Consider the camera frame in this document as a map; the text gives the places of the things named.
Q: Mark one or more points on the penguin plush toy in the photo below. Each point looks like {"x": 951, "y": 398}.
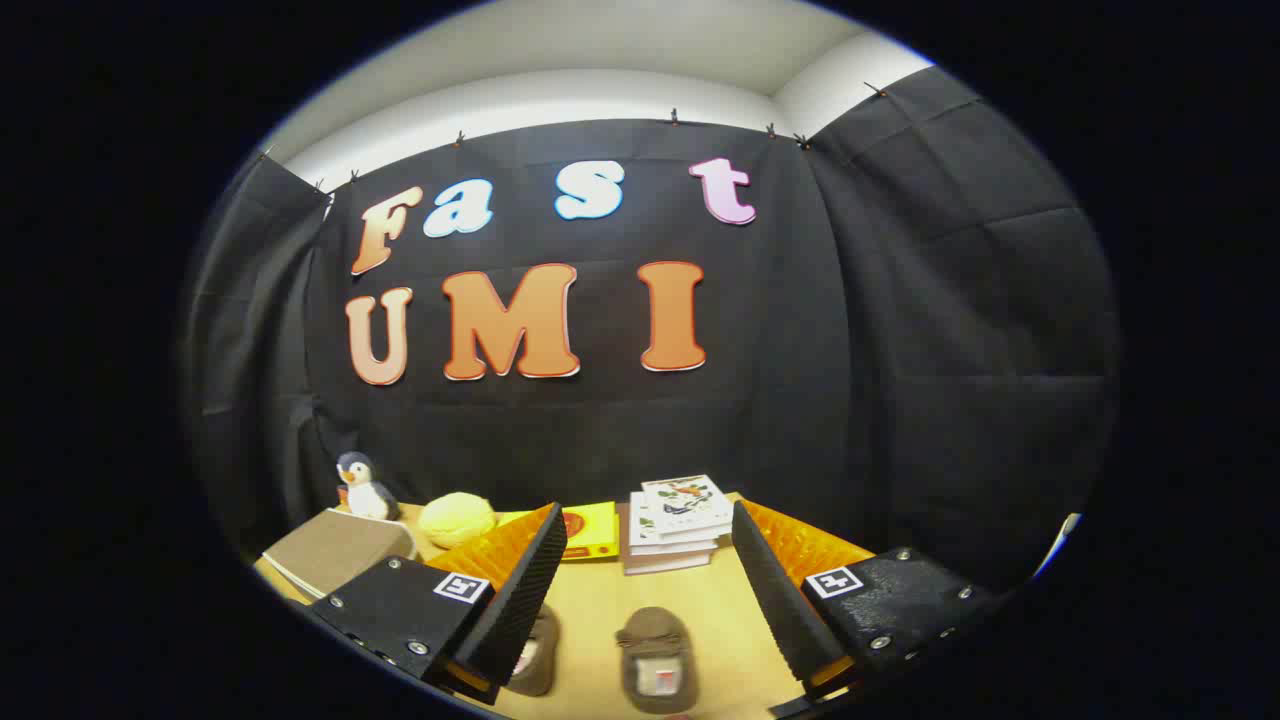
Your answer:
{"x": 368, "y": 495}

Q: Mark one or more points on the white book plant cover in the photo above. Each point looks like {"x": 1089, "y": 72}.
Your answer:
{"x": 640, "y": 525}

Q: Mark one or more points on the brown fabric storage box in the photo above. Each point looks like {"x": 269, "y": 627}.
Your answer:
{"x": 335, "y": 550}

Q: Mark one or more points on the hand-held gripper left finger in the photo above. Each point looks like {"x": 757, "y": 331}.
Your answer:
{"x": 520, "y": 600}

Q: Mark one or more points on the yellow book red label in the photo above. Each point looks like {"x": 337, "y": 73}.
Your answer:
{"x": 592, "y": 530}

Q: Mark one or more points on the black backdrop cloth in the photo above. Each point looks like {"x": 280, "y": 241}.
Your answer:
{"x": 800, "y": 350}

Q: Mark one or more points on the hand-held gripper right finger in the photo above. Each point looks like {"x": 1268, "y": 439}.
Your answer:
{"x": 785, "y": 600}

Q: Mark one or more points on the brown fuzzy shoe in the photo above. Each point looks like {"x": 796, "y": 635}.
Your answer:
{"x": 655, "y": 650}
{"x": 540, "y": 660}

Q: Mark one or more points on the yellow round bread toy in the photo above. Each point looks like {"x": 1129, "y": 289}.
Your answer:
{"x": 455, "y": 520}

